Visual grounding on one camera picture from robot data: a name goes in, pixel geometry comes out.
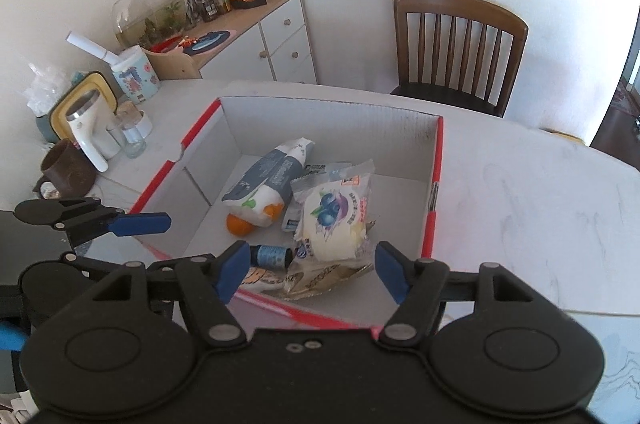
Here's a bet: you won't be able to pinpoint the blue oval mat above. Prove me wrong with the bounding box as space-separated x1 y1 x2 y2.
181 29 234 55

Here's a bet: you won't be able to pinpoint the clear plastic bag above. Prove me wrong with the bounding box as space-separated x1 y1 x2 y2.
24 62 72 116

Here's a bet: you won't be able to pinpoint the white paper roll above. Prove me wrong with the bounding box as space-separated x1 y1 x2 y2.
66 31 122 66

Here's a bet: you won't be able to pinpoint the brown mug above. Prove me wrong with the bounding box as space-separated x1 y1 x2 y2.
32 138 99 201

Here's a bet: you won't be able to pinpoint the grey-white pouch with orange print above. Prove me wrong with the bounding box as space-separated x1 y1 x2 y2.
221 137 316 238

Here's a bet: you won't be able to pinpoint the dark door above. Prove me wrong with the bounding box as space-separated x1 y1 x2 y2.
584 44 640 167

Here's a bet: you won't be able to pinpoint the clear glass jar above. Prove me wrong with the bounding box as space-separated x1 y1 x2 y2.
118 113 148 160

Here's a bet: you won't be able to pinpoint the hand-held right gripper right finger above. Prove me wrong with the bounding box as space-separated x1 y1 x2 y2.
375 241 539 350

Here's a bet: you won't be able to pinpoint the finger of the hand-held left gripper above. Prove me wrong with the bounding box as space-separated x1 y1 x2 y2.
13 197 172 246

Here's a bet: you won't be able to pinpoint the red cardboard box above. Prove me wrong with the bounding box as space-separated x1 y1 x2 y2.
127 96 446 341

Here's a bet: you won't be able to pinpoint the floral white cup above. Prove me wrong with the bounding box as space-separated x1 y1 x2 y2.
110 44 162 106

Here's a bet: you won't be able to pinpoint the light wooden tray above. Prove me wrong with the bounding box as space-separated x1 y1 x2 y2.
142 48 202 80

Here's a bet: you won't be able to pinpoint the white cork-lid jar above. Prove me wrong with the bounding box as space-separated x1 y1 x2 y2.
118 101 154 138

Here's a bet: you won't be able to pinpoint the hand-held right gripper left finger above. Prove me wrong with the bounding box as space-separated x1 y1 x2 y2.
90 241 251 350

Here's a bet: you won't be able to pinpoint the dark small jars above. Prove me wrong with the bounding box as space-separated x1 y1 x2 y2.
197 0 234 23

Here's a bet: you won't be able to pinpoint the brown wooden chair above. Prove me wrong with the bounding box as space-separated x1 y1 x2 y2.
388 0 530 119

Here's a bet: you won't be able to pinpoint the white electric kettle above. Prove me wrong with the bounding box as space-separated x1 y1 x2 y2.
64 89 121 173

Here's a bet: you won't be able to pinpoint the white marble desktop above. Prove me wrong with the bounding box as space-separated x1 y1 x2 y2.
87 78 640 424

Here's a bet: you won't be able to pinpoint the glass fish tank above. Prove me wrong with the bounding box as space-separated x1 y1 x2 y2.
110 0 202 51

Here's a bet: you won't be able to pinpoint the small dark blue-label bottle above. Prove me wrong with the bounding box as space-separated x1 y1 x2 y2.
249 243 295 270

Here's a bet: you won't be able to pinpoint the yellow-rimmed tray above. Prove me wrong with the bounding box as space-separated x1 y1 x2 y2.
50 71 119 141

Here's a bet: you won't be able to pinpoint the blueberry bread packet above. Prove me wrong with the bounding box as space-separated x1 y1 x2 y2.
291 173 377 263

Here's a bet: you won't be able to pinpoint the teal round container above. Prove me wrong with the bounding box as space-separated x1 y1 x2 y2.
34 111 62 143

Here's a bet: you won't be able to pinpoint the gold wrapper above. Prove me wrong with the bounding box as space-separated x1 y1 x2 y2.
284 261 376 301

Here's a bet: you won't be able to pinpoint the white wooden cabinet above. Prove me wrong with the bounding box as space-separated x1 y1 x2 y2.
144 0 319 85

